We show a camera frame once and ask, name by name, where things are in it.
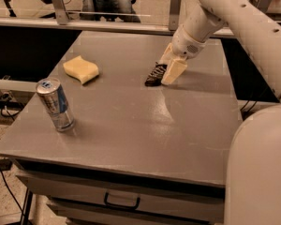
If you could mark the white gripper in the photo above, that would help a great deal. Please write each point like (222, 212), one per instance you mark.
(186, 45)

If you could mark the black rxbar chocolate wrapper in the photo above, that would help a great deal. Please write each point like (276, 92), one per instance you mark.
(156, 75)

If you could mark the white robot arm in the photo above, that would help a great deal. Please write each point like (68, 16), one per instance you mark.
(253, 187)

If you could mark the yellow sponge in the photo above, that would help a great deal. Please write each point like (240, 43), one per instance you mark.
(80, 69)

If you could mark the seated person in jeans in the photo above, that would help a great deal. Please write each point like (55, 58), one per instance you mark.
(110, 9)

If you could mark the silver blue energy drink can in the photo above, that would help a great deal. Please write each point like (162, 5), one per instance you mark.
(51, 93)

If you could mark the white drawer with black handle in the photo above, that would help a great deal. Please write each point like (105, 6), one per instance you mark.
(95, 201)

